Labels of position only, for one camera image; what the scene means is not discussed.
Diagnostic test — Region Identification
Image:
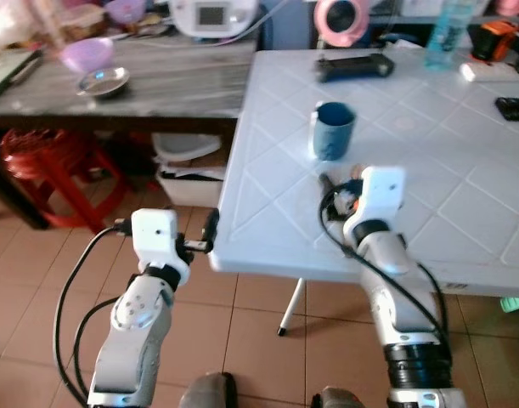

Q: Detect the blue mug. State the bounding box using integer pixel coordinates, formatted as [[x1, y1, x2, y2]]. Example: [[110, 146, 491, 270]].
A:
[[309, 101, 358, 163]]

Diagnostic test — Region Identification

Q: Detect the white plastic bin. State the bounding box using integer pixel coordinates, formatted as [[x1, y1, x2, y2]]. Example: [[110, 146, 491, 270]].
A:
[[150, 132, 231, 208]]

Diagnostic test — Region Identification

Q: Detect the white plastic folding table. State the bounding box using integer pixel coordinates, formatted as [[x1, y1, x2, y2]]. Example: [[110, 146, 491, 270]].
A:
[[209, 48, 519, 337]]

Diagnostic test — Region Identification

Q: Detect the long black device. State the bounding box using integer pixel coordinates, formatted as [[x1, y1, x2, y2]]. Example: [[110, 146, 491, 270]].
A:
[[316, 52, 397, 84]]

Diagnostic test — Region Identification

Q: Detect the dark wooden table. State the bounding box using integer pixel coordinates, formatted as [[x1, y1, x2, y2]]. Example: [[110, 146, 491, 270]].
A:
[[0, 32, 262, 230]]

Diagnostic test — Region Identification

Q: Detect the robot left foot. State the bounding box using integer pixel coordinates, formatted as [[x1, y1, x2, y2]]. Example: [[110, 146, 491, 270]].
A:
[[180, 371, 240, 408]]

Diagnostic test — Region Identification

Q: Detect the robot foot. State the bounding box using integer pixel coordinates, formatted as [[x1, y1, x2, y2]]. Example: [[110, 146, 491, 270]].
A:
[[180, 371, 240, 408], [311, 386, 367, 408]]

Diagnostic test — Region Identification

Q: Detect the pink round appliance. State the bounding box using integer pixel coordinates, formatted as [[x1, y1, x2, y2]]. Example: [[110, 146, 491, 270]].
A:
[[313, 0, 371, 48]]

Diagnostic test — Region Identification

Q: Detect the red plastic stool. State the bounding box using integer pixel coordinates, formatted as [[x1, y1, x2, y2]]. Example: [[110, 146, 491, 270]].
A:
[[0, 127, 130, 232]]

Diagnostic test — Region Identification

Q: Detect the round metal dish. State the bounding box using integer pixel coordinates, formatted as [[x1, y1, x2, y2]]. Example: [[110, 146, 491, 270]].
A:
[[76, 67, 132, 99]]

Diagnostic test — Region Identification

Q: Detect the white power strip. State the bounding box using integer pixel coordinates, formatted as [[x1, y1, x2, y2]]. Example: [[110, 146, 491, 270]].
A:
[[460, 60, 519, 84]]

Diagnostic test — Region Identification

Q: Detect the black remote control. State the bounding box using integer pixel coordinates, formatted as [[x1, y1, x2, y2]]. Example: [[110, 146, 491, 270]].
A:
[[494, 97, 519, 122]]

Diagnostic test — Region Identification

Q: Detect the green plastic stool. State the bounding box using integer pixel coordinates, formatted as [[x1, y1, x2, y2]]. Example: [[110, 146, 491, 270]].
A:
[[499, 295, 519, 321]]

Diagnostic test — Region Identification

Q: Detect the blue water bottle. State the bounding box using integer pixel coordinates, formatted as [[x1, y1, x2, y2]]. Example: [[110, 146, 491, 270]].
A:
[[424, 0, 478, 71]]

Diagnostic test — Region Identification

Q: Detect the white kitchen appliance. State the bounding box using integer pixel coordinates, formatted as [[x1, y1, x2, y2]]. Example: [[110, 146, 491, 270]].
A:
[[168, 0, 262, 41]]

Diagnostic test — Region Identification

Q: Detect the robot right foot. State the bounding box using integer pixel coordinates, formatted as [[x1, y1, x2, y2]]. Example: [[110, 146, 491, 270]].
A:
[[311, 386, 367, 408]]

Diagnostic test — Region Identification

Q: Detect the purple plastic funnel bowl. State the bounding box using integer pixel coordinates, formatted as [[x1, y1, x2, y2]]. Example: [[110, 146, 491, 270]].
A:
[[59, 37, 116, 77]]

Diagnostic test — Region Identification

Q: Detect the orange and black device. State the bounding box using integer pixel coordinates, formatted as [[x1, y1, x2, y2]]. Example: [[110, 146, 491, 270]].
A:
[[468, 20, 519, 67]]

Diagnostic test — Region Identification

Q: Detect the small purple bowl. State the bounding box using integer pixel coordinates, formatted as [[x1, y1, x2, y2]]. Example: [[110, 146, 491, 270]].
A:
[[104, 0, 148, 26]]

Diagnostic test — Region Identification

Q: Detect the flat dark green tray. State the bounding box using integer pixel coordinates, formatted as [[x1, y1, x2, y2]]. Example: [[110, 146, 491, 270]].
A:
[[0, 48, 44, 100]]

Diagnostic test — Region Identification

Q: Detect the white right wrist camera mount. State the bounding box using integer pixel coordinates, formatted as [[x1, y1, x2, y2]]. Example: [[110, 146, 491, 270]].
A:
[[358, 166, 407, 232]]

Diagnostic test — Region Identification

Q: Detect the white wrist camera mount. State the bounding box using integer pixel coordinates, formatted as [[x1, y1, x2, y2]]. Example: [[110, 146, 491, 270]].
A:
[[130, 208, 193, 266], [358, 166, 407, 232]]

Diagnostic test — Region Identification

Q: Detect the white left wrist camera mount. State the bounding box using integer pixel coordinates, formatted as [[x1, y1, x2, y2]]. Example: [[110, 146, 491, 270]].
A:
[[130, 208, 193, 266]]

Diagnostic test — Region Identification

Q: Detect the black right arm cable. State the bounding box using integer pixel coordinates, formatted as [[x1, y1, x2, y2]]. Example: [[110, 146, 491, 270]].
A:
[[318, 187, 452, 351]]

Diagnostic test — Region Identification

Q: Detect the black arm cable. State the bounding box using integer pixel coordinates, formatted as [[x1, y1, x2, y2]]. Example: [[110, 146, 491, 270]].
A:
[[318, 187, 452, 351], [53, 221, 139, 408]]

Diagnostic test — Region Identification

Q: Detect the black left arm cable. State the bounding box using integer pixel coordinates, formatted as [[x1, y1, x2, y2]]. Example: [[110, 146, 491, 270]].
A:
[[53, 221, 139, 408]]

